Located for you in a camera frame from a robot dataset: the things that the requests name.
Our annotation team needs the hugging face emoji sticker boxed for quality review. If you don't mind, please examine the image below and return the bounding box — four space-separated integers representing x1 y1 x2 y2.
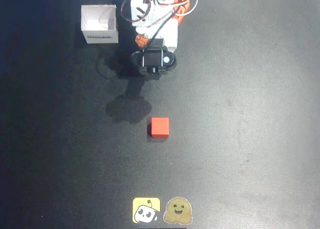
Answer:
163 196 193 225

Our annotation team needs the red cube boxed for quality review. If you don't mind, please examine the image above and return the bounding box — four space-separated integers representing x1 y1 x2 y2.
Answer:
147 117 171 140

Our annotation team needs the white cardboard box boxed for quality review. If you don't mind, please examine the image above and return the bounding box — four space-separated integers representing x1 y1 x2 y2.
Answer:
80 4 120 45

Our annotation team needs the yellow robot sticker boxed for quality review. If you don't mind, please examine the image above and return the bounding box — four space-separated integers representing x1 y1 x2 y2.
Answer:
132 196 161 224

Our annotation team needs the black cable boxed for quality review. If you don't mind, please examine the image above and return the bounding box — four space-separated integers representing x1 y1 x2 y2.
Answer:
145 9 177 50

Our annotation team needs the white cable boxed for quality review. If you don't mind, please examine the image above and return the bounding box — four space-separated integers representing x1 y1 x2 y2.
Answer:
120 0 145 24
172 0 199 17

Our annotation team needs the black gripper camera mount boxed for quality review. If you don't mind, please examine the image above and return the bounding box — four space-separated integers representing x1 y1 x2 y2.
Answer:
130 38 178 76

